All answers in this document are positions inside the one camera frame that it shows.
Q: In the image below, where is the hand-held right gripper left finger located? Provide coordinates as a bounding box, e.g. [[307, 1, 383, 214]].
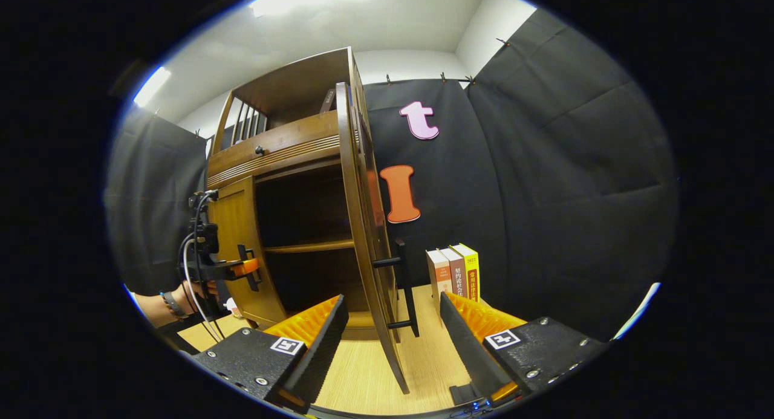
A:
[[192, 294, 350, 415]]

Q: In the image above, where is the black door handle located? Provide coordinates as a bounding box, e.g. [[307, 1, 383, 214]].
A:
[[238, 245, 262, 291], [373, 238, 421, 338]]

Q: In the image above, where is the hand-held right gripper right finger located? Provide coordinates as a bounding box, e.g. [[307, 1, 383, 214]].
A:
[[440, 291, 607, 403]]

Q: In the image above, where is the yellow book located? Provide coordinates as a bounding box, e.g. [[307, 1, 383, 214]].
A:
[[452, 243, 480, 303]]

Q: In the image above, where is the wooden shoe cabinet door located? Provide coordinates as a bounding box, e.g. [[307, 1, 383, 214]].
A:
[[336, 82, 411, 395], [207, 176, 288, 326]]

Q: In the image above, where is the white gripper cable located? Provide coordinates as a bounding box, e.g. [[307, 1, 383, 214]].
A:
[[179, 192, 226, 342]]

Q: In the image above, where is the wooden double-door shoe cabinet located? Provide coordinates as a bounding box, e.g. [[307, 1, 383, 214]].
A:
[[206, 46, 421, 395]]

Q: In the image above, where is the maroon book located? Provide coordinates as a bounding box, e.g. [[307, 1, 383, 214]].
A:
[[440, 247, 466, 299]]

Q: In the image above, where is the black backdrop cloth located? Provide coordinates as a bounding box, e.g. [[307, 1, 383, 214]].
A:
[[104, 9, 679, 341]]

